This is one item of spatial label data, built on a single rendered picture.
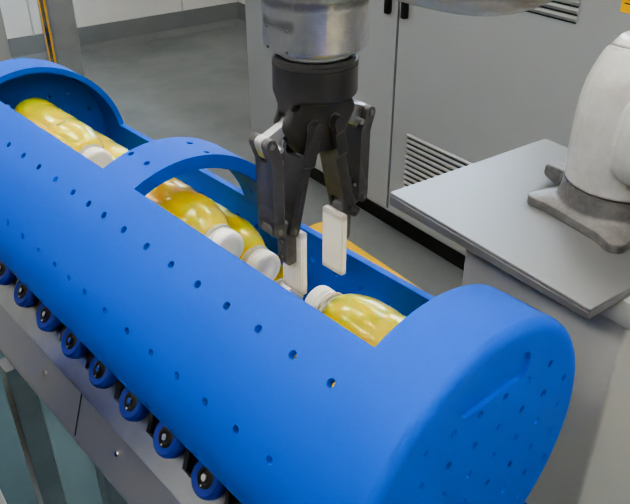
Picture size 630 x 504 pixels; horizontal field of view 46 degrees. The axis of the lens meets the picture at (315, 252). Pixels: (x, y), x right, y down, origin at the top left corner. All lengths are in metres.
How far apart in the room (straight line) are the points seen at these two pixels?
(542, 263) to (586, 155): 0.17
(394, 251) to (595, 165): 1.94
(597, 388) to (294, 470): 0.68
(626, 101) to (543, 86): 1.33
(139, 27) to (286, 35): 5.33
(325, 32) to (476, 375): 0.29
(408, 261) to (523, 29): 1.02
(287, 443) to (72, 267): 0.34
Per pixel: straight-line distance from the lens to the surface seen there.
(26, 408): 1.61
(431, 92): 2.73
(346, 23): 0.61
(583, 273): 1.05
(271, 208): 0.66
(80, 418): 1.03
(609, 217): 1.13
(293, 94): 0.63
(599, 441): 1.22
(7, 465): 2.26
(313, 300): 0.76
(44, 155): 0.91
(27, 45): 5.67
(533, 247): 1.08
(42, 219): 0.86
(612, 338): 1.10
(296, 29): 0.61
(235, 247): 0.78
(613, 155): 1.09
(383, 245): 3.02
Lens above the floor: 1.56
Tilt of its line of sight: 32 degrees down
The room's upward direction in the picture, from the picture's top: straight up
